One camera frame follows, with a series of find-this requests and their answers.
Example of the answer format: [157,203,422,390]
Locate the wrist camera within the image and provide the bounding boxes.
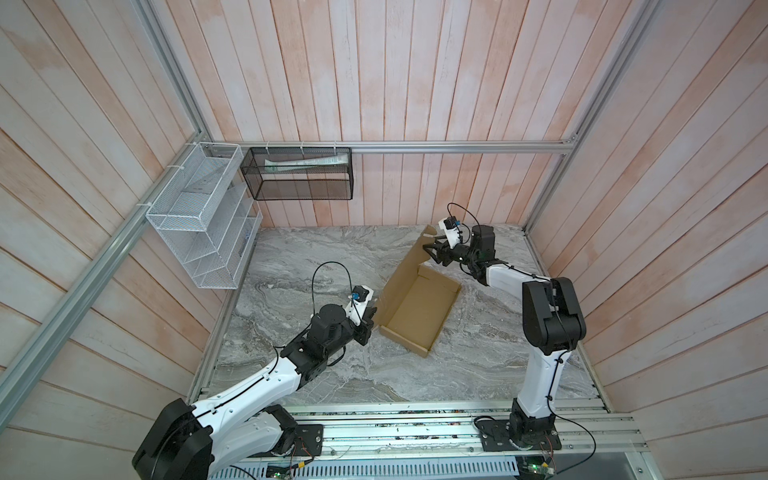
[438,215,464,248]
[346,285,373,326]

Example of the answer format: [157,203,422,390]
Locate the white wire mesh shelf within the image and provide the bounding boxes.
[146,142,263,290]

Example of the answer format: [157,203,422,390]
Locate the white slotted cable duct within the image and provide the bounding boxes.
[211,457,520,479]

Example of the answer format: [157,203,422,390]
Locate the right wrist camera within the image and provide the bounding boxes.
[438,215,464,248]

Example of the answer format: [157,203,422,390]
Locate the right green circuit board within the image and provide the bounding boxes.
[516,457,554,480]

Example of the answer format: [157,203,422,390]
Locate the green circuit board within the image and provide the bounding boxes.
[516,457,554,480]
[265,465,293,480]

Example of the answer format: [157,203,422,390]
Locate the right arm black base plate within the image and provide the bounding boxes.
[473,415,562,452]

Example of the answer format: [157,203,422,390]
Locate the brown cardboard box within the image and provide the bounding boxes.
[374,225,462,358]

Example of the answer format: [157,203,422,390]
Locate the black wire mesh basket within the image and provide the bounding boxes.
[240,146,355,201]

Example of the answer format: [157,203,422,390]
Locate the white paper in black basket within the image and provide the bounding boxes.
[263,154,350,174]

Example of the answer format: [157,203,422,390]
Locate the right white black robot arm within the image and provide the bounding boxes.
[423,216,587,441]

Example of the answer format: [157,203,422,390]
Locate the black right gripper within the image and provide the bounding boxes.
[424,235,477,268]

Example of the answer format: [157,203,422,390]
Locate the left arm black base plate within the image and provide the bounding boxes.
[273,423,324,457]

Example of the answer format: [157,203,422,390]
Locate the left green circuit board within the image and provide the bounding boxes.
[265,465,293,480]

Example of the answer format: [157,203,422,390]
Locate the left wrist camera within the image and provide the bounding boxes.
[346,285,373,326]

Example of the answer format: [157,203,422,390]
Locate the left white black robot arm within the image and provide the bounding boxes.
[132,301,376,479]

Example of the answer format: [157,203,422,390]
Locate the aluminium mounting rail frame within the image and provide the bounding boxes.
[249,398,648,460]

